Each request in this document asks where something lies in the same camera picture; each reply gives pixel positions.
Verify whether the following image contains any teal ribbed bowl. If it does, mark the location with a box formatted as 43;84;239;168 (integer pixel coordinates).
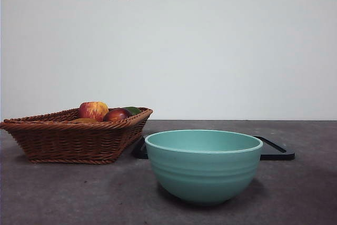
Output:
144;129;264;206

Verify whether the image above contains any brown kiwi fruit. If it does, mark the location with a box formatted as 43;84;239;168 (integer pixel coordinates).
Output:
71;118;100;124

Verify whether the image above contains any green fruit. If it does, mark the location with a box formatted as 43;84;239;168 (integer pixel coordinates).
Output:
123;106;142;116

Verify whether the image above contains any dark red plum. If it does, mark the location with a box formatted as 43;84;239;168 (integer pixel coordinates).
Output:
102;107;132;122

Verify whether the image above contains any red yellow apple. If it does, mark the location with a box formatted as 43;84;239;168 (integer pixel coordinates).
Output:
78;101;110;122

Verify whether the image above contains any brown wicker basket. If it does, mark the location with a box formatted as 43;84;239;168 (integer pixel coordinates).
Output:
0;106;154;164

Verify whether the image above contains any dark rectangular tray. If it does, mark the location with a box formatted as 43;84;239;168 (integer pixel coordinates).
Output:
131;134;295;161

